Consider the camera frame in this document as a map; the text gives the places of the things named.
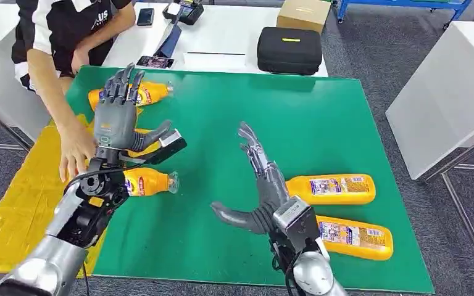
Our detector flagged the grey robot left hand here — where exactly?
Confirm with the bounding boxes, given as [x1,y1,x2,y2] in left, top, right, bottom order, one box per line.
[93,62,173,154]

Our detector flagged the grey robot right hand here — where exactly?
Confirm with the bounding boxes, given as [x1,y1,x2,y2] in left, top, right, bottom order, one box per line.
[210,121,292,236]

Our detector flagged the orange drink bottle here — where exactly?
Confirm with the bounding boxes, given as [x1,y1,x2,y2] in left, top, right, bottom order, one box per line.
[124,128,162,159]
[315,215,394,261]
[285,174,377,206]
[123,167,180,198]
[88,81,175,112]

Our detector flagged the person's right hand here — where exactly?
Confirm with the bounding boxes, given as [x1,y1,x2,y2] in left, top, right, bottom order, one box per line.
[59,121,97,183]

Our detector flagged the person's hand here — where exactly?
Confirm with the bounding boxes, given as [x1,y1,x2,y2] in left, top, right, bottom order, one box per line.
[70,46,91,75]
[59,121,97,183]

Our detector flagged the person's left hand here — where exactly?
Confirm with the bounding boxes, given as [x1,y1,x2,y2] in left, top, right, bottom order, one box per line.
[70,46,91,75]

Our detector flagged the smartphone with lit screen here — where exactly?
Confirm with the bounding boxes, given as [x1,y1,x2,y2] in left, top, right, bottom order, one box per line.
[136,55,175,70]

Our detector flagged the green table mat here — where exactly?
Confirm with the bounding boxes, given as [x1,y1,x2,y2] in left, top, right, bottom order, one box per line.
[65,65,436,295]

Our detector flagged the dark blue pouch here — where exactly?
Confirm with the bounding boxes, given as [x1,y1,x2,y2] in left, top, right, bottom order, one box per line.
[154,23,183,59]

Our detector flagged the person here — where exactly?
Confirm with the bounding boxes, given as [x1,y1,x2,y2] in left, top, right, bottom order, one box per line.
[11,0,137,183]

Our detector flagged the black smartphone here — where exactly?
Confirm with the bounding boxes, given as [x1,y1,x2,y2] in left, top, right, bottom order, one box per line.
[136,7,155,27]

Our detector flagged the black card terminal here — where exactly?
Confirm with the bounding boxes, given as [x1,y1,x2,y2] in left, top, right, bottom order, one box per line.
[162,0,204,26]

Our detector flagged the black zippered case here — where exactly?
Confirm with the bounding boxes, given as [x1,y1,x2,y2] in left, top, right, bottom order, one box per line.
[256,27,323,76]

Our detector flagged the white desk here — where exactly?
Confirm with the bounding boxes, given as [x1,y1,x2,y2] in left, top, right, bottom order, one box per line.
[102,2,330,78]

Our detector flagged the brown cardboard box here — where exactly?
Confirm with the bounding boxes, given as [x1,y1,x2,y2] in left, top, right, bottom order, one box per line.
[276,0,333,35]

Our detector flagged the white table with metal legs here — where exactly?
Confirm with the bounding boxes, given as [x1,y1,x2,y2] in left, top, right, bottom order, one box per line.
[385,21,474,282]

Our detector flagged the blue metal rack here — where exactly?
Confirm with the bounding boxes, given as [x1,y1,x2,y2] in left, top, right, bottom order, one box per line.
[335,0,473,25]

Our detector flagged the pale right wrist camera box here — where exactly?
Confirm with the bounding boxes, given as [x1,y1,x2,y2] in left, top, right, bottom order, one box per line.
[272,195,322,254]

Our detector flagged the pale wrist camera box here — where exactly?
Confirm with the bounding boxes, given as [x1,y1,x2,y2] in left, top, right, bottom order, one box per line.
[128,129,188,167]
[272,195,322,254]

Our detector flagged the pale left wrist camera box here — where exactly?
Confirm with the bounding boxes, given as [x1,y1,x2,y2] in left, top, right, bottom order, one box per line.
[128,129,188,167]

